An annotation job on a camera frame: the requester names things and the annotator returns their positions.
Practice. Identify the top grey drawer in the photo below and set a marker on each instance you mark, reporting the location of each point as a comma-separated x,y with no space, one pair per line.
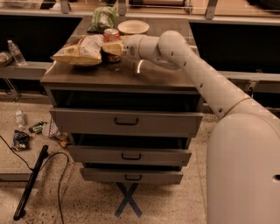
126,123

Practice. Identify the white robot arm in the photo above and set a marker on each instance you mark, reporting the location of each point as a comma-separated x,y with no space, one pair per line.
243,152

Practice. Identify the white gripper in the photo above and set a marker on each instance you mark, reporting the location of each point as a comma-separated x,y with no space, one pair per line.
131,46

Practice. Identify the grey drawer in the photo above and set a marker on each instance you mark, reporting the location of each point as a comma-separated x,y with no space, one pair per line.
126,123
129,156
132,176

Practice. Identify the bowl on left ledge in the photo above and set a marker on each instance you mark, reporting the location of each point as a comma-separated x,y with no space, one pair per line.
5,59

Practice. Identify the green chip bag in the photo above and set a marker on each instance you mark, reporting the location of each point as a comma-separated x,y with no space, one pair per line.
103,18

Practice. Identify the blue tape cross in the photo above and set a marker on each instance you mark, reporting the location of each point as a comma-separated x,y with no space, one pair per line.
128,200

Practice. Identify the brown chip bag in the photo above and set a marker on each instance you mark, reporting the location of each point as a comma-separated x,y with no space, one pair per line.
83,50

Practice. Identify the green can on floor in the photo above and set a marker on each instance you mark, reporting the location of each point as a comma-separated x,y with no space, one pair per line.
37,128

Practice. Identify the red coke can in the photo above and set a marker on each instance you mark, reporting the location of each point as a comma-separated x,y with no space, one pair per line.
110,35

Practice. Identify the clear plastic cup on floor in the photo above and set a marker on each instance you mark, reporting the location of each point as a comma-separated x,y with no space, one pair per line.
51,130

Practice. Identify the small bottle on floor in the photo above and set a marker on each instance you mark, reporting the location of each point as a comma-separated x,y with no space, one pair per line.
20,118

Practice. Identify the bottom grey drawer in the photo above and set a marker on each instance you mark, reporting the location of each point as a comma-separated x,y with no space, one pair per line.
132,176

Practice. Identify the white bowl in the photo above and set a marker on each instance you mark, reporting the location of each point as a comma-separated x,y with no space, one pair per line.
133,27

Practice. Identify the black bar on floor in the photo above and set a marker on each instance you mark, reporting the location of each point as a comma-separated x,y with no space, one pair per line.
20,211

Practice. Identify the dark snack bag on floor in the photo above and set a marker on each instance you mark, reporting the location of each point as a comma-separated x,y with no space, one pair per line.
20,140

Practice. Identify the middle grey drawer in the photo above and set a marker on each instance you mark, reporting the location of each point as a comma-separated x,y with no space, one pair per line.
129,156

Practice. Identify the clear water bottle on ledge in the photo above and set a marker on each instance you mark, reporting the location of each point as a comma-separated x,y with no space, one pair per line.
16,53

